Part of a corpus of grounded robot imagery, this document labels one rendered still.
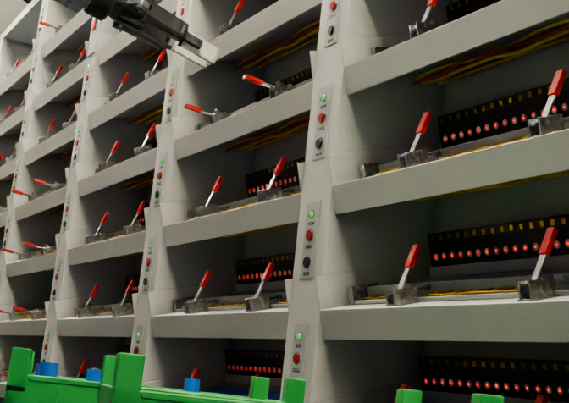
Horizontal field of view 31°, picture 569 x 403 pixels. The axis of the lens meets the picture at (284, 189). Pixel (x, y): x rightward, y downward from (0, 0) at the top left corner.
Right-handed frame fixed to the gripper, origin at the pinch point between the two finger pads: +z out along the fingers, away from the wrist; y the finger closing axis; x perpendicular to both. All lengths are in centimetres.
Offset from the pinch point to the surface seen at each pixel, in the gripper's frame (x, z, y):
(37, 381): -64, -19, 58
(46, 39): 56, 2, -185
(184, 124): 2.6, 17.0, -44.8
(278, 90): 0.9, 16.8, 0.6
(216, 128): -2.5, 16.8, -23.3
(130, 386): -64, -20, 89
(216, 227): -22.2, 22.4, -17.9
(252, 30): 15.0, 12.6, -12.6
